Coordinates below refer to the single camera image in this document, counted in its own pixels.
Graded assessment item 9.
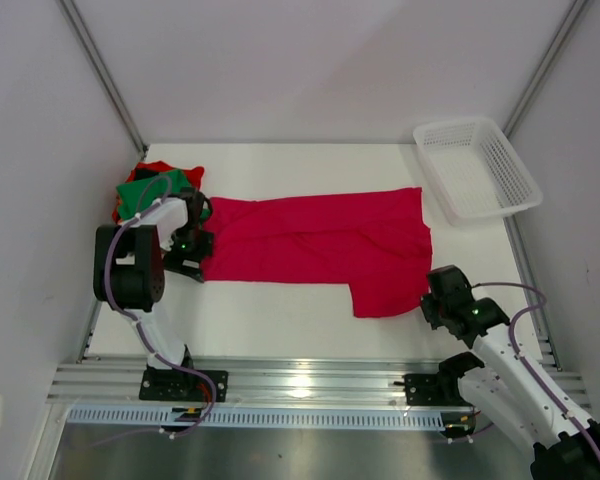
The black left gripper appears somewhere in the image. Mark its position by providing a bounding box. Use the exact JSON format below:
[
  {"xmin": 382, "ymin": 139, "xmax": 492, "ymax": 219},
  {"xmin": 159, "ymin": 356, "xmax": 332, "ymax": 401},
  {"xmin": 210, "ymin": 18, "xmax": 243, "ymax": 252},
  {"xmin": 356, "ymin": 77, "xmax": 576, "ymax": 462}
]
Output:
[{"xmin": 162, "ymin": 224, "xmax": 214, "ymax": 284}]

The crimson t shirt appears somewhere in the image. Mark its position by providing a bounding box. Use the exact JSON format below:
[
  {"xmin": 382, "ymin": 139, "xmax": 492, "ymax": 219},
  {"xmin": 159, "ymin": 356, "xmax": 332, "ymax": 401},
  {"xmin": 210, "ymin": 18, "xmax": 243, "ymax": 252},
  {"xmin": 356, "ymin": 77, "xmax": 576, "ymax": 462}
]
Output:
[{"xmin": 202, "ymin": 187, "xmax": 433, "ymax": 318}]

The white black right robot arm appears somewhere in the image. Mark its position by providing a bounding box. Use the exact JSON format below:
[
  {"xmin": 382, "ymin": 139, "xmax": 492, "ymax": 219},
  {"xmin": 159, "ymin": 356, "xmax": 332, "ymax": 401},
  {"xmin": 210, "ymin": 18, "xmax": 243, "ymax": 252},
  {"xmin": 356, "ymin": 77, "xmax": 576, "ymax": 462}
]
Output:
[{"xmin": 405, "ymin": 265, "xmax": 600, "ymax": 479}]

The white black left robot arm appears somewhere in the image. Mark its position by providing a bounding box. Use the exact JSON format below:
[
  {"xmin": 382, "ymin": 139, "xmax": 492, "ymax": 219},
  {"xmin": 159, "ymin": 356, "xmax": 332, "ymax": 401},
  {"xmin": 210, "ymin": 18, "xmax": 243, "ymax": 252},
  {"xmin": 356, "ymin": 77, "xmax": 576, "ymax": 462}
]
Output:
[{"xmin": 93, "ymin": 188, "xmax": 214, "ymax": 400}]

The red folded t shirt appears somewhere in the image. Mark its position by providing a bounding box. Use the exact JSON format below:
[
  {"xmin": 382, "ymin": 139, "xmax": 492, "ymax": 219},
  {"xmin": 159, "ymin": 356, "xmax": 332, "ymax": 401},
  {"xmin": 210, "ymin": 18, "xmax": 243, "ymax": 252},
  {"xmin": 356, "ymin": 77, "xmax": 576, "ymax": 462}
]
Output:
[{"xmin": 110, "ymin": 160, "xmax": 206, "ymax": 221}]

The white plastic basket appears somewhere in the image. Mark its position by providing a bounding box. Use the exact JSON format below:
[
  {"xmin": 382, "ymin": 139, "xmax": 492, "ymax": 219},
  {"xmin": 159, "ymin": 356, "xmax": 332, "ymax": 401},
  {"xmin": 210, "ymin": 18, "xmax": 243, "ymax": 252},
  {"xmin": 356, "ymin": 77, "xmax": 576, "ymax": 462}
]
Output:
[{"xmin": 413, "ymin": 117, "xmax": 543, "ymax": 226}]

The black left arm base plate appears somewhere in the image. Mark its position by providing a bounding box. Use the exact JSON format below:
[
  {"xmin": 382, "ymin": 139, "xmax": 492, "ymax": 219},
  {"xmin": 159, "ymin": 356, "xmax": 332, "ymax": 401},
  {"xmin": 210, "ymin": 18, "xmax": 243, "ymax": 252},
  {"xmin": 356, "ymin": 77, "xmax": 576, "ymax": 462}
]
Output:
[{"xmin": 139, "ymin": 367, "xmax": 212, "ymax": 403}]

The white slotted cable duct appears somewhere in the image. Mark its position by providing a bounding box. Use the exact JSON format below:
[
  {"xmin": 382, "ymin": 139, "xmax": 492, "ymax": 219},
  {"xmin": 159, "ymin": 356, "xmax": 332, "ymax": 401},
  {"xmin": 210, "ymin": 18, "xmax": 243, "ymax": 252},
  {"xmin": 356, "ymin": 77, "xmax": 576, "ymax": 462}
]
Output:
[{"xmin": 67, "ymin": 405, "xmax": 444, "ymax": 432}]

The aluminium front rail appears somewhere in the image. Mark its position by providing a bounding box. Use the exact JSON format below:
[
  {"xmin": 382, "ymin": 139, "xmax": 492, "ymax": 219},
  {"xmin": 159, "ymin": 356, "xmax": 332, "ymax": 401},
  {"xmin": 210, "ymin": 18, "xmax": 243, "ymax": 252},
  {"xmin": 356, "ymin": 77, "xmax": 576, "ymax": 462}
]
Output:
[{"xmin": 46, "ymin": 356, "xmax": 438, "ymax": 410}]

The left aluminium corner post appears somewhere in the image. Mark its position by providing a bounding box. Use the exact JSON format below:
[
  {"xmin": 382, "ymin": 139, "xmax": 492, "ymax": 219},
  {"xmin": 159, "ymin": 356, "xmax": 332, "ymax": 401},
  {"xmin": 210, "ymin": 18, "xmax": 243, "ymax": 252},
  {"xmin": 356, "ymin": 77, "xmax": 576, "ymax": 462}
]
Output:
[{"xmin": 56, "ymin": 0, "xmax": 148, "ymax": 158}]

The aluminium corner post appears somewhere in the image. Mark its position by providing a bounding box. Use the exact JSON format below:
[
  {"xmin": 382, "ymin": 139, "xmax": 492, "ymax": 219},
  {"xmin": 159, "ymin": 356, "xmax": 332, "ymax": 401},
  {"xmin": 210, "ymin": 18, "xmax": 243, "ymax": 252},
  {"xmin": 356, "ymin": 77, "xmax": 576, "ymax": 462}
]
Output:
[
  {"xmin": 56, "ymin": 0, "xmax": 148, "ymax": 158},
  {"xmin": 502, "ymin": 0, "xmax": 595, "ymax": 138}
]

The right aluminium corner post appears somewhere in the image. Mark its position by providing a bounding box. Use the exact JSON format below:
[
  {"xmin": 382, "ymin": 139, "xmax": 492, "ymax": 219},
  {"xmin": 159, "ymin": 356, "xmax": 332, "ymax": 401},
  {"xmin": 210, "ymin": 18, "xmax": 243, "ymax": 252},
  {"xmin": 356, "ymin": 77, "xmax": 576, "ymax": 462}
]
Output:
[{"xmin": 502, "ymin": 0, "xmax": 595, "ymax": 138}]

